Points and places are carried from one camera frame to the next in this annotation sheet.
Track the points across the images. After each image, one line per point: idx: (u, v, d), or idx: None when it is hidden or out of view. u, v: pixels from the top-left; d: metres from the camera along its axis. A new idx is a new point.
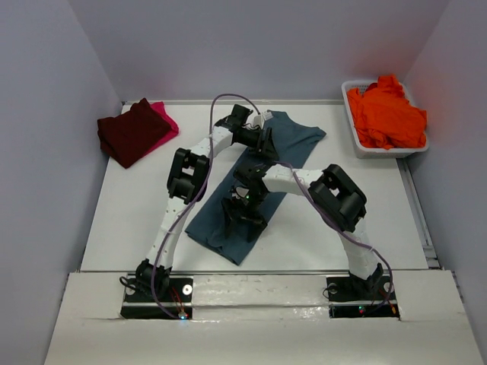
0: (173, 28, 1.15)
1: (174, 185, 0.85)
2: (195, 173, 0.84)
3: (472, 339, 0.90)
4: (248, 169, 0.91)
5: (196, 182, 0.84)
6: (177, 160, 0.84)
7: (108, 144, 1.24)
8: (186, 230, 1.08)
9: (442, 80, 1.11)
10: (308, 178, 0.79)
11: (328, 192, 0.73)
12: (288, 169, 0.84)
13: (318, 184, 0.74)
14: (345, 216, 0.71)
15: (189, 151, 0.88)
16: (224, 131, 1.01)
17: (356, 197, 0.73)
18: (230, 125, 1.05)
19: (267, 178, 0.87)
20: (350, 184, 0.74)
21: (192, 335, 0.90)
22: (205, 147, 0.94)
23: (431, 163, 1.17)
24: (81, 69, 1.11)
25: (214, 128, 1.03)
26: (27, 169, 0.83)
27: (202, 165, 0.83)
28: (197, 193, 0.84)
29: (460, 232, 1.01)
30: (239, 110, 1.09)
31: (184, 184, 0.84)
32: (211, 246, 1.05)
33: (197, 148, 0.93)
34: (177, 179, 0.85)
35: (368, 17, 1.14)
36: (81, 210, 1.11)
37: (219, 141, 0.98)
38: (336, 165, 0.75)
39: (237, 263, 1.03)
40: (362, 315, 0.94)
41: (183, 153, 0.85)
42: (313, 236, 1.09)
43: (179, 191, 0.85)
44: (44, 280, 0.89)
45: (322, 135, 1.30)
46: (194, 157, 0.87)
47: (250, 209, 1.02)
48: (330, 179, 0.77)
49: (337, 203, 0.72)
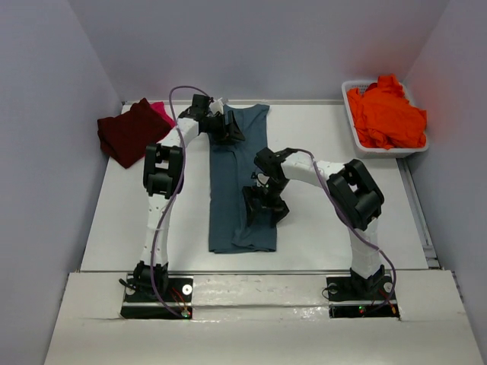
0: (173, 28, 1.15)
1: (151, 182, 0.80)
2: (170, 166, 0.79)
3: (472, 340, 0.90)
4: (268, 157, 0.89)
5: (173, 173, 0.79)
6: (148, 156, 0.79)
7: (108, 144, 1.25)
8: (211, 249, 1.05)
9: (442, 80, 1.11)
10: (328, 170, 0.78)
11: (347, 186, 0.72)
12: (307, 158, 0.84)
13: (337, 176, 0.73)
14: (359, 213, 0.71)
15: (160, 144, 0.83)
16: (190, 120, 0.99)
17: (374, 196, 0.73)
18: (193, 115, 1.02)
19: (286, 166, 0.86)
20: (370, 182, 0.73)
21: (192, 336, 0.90)
22: (175, 138, 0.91)
23: (431, 163, 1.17)
24: (81, 69, 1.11)
25: (179, 119, 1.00)
26: (27, 171, 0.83)
27: (176, 157, 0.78)
28: (176, 186, 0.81)
29: (459, 232, 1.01)
30: (200, 99, 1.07)
31: (162, 179, 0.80)
32: (242, 246, 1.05)
33: (167, 141, 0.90)
34: (153, 175, 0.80)
35: (368, 18, 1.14)
36: (81, 210, 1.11)
37: (186, 131, 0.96)
38: (359, 160, 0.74)
39: (273, 249, 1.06)
40: (362, 315, 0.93)
41: (154, 147, 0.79)
42: (313, 235, 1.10)
43: (159, 186, 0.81)
44: (44, 280, 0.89)
45: (265, 107, 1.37)
46: (167, 150, 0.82)
47: (271, 199, 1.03)
48: (351, 174, 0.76)
49: (354, 200, 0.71)
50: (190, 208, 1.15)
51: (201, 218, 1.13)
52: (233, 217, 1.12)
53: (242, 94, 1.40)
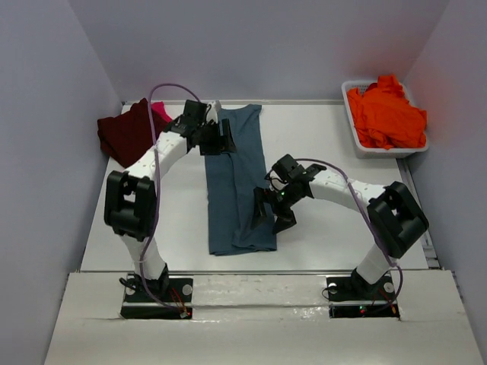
0: (173, 28, 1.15)
1: (116, 222, 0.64)
2: (137, 203, 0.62)
3: (472, 340, 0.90)
4: (291, 167, 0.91)
5: (138, 213, 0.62)
6: (112, 189, 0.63)
7: (108, 144, 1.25)
8: (211, 252, 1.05)
9: (442, 80, 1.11)
10: (366, 193, 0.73)
11: (389, 212, 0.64)
12: (340, 179, 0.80)
13: (379, 201, 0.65)
14: (402, 241, 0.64)
15: (125, 174, 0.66)
16: (174, 138, 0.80)
17: (418, 221, 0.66)
18: (183, 128, 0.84)
19: (316, 183, 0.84)
20: (415, 206, 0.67)
21: (192, 336, 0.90)
22: (149, 163, 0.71)
23: (432, 163, 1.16)
24: (80, 69, 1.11)
25: (162, 134, 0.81)
26: (27, 170, 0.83)
27: (144, 192, 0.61)
28: (146, 228, 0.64)
29: (459, 232, 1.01)
30: (193, 107, 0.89)
31: (127, 217, 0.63)
32: (243, 247, 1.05)
33: (137, 167, 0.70)
34: (116, 212, 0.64)
35: (367, 18, 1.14)
36: (81, 210, 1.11)
37: (166, 153, 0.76)
38: (401, 182, 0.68)
39: (274, 249, 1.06)
40: (362, 315, 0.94)
41: (119, 177, 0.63)
42: (313, 235, 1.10)
43: (124, 227, 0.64)
44: (43, 280, 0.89)
45: (258, 107, 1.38)
46: (135, 179, 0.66)
47: (281, 206, 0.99)
48: (391, 198, 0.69)
49: (396, 226, 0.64)
50: (191, 208, 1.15)
51: (200, 218, 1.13)
52: (233, 217, 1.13)
53: (242, 95, 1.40)
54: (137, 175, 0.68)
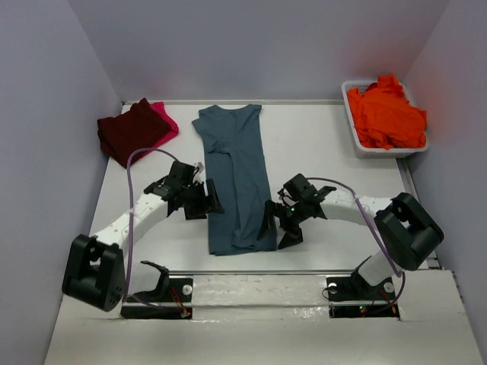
0: (173, 28, 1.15)
1: (75, 292, 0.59)
2: (100, 273, 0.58)
3: (473, 340, 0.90)
4: (303, 187, 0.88)
5: (100, 284, 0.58)
6: (76, 255, 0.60)
7: (108, 144, 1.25)
8: (211, 251, 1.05)
9: (442, 80, 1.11)
10: (374, 207, 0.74)
11: (398, 222, 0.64)
12: (349, 195, 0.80)
13: (386, 213, 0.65)
14: (415, 253, 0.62)
15: (93, 239, 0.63)
16: (154, 201, 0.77)
17: (431, 232, 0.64)
18: (166, 191, 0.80)
19: (326, 204, 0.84)
20: (425, 217, 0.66)
21: (192, 336, 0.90)
22: (122, 228, 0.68)
23: (432, 163, 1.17)
24: (80, 69, 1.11)
25: (142, 196, 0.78)
26: (27, 169, 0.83)
27: (109, 261, 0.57)
28: (106, 302, 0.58)
29: (459, 233, 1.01)
30: (179, 170, 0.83)
31: (87, 288, 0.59)
32: (243, 247, 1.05)
33: (107, 232, 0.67)
34: (76, 281, 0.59)
35: (367, 18, 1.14)
36: (81, 211, 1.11)
37: (142, 217, 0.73)
38: (409, 194, 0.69)
39: (274, 249, 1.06)
40: (362, 315, 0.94)
41: (84, 242, 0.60)
42: (314, 235, 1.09)
43: (83, 299, 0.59)
44: (43, 281, 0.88)
45: (258, 107, 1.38)
46: (103, 246, 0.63)
47: (290, 222, 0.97)
48: (399, 209, 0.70)
49: (408, 238, 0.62)
50: None
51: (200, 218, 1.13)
52: (233, 218, 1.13)
53: (242, 95, 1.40)
54: (106, 241, 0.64)
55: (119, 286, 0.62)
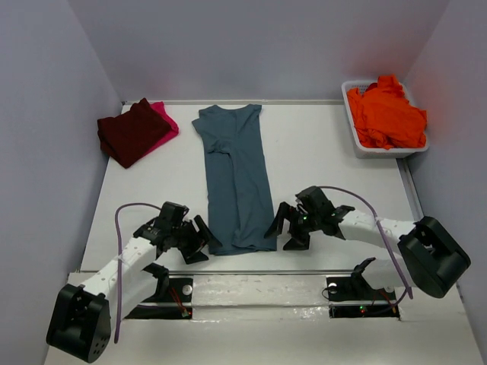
0: (173, 29, 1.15)
1: (59, 343, 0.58)
2: (84, 325, 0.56)
3: (472, 339, 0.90)
4: (321, 203, 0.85)
5: (83, 338, 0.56)
6: (61, 306, 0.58)
7: (108, 144, 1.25)
8: (211, 251, 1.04)
9: (443, 81, 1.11)
10: (396, 230, 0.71)
11: (423, 250, 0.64)
12: (369, 217, 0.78)
13: (412, 239, 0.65)
14: (444, 281, 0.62)
15: (81, 290, 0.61)
16: (143, 245, 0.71)
17: (458, 258, 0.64)
18: (155, 233, 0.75)
19: (345, 223, 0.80)
20: (451, 242, 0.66)
21: (192, 335, 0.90)
22: (110, 277, 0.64)
23: (432, 163, 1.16)
24: (79, 70, 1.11)
25: (130, 240, 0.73)
26: (27, 169, 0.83)
27: (92, 315, 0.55)
28: (90, 353, 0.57)
29: (459, 233, 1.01)
30: (170, 211, 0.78)
31: (71, 340, 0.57)
32: (243, 247, 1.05)
33: (94, 280, 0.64)
34: (61, 332, 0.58)
35: (367, 19, 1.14)
36: (81, 211, 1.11)
37: (132, 263, 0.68)
38: (433, 217, 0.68)
39: (273, 249, 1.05)
40: (363, 315, 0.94)
41: (71, 293, 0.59)
42: (314, 235, 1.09)
43: (67, 350, 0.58)
44: (43, 280, 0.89)
45: (258, 107, 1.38)
46: (90, 296, 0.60)
47: (298, 230, 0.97)
48: (424, 233, 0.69)
49: (434, 265, 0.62)
50: (190, 207, 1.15)
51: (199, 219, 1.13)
52: (233, 219, 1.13)
53: (242, 95, 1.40)
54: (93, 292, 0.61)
55: (106, 334, 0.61)
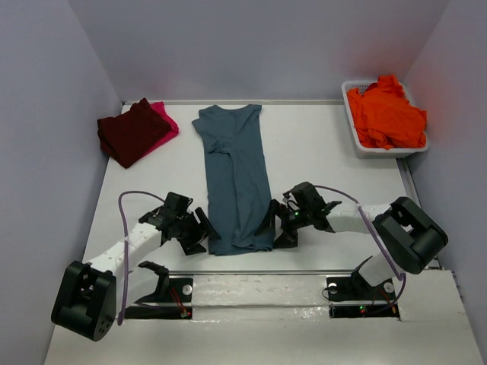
0: (173, 29, 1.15)
1: (64, 321, 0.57)
2: (92, 300, 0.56)
3: (472, 339, 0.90)
4: (313, 198, 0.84)
5: (90, 313, 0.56)
6: (68, 282, 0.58)
7: (107, 144, 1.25)
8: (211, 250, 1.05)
9: (442, 80, 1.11)
10: (375, 212, 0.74)
11: (397, 225, 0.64)
12: (352, 204, 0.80)
13: (386, 217, 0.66)
14: (420, 256, 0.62)
15: (88, 268, 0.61)
16: (149, 229, 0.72)
17: (433, 235, 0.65)
18: (160, 220, 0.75)
19: (332, 216, 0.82)
20: (425, 220, 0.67)
21: (192, 336, 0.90)
22: (116, 257, 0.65)
23: (432, 163, 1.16)
24: (79, 70, 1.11)
25: (136, 225, 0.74)
26: (27, 169, 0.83)
27: (102, 289, 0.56)
28: (96, 331, 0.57)
29: (459, 233, 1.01)
30: (174, 201, 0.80)
31: (77, 317, 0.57)
32: (243, 246, 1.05)
33: (101, 259, 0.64)
34: (67, 309, 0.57)
35: (367, 19, 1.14)
36: (81, 211, 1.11)
37: (137, 245, 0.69)
38: (407, 198, 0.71)
39: (269, 249, 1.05)
40: (363, 315, 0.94)
41: (79, 270, 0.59)
42: (314, 236, 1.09)
43: (72, 328, 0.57)
44: (44, 280, 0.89)
45: (259, 107, 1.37)
46: (97, 273, 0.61)
47: (289, 226, 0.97)
48: (400, 214, 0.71)
49: (409, 239, 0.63)
50: (190, 207, 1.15)
51: None
52: (233, 218, 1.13)
53: (242, 95, 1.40)
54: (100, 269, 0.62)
55: (110, 315, 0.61)
